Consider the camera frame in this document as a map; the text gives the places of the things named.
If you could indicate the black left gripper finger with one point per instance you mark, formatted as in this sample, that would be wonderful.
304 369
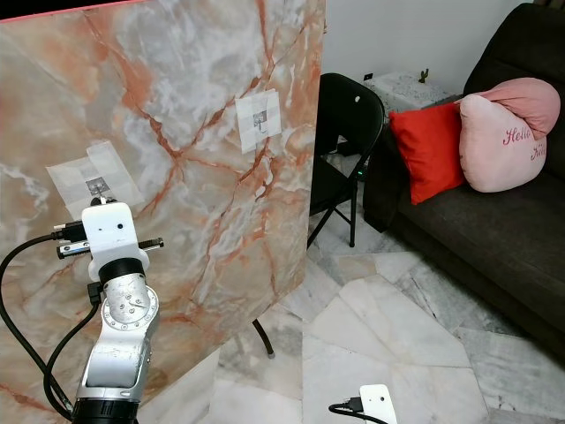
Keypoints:
101 201

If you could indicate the marble top folding table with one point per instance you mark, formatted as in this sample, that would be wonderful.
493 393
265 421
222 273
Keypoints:
212 265

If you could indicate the black folding chair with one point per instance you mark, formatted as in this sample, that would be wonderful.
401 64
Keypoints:
353 106

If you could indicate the white side table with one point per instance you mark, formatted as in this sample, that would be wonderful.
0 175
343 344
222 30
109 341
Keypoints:
402 88

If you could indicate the red cushion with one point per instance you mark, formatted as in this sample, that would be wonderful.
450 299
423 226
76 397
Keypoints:
428 150

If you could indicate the tiny dark figure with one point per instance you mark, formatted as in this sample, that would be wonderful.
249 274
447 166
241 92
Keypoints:
423 75

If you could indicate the dark fabric sofa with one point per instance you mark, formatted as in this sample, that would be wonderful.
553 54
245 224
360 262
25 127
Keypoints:
477 247

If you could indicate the pink cushion with lettering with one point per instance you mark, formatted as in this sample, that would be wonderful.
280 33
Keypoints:
503 150

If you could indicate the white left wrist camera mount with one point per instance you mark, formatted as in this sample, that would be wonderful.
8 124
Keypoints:
113 231

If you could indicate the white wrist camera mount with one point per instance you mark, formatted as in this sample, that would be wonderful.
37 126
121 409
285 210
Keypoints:
378 404
113 231

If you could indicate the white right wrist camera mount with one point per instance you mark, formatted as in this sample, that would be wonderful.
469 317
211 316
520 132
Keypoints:
378 404

